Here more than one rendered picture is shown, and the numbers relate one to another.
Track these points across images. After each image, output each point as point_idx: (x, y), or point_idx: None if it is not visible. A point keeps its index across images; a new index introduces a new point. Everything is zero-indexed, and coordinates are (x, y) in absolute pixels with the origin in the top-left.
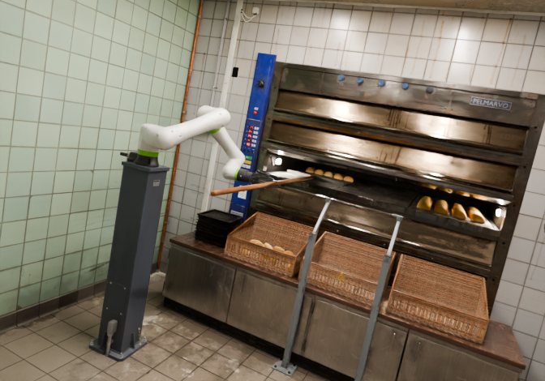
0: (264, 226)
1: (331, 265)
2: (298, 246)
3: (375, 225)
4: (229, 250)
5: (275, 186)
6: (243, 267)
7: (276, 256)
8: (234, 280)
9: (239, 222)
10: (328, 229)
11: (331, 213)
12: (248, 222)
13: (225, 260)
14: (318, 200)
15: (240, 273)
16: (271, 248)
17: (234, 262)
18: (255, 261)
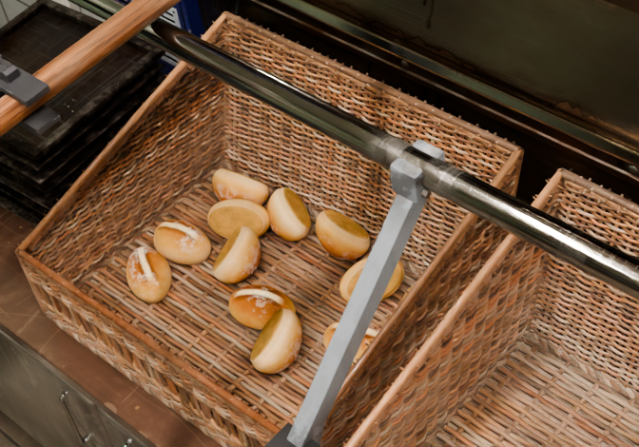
0: (286, 76)
1: (601, 353)
2: (431, 223)
3: None
4: (51, 307)
5: (32, 128)
6: (108, 413)
7: (220, 408)
8: (108, 436)
9: (144, 86)
10: (584, 147)
11: (581, 73)
12: (169, 100)
13: (44, 361)
14: None
15: (113, 425)
16: (298, 231)
17: (72, 381)
18: (155, 388)
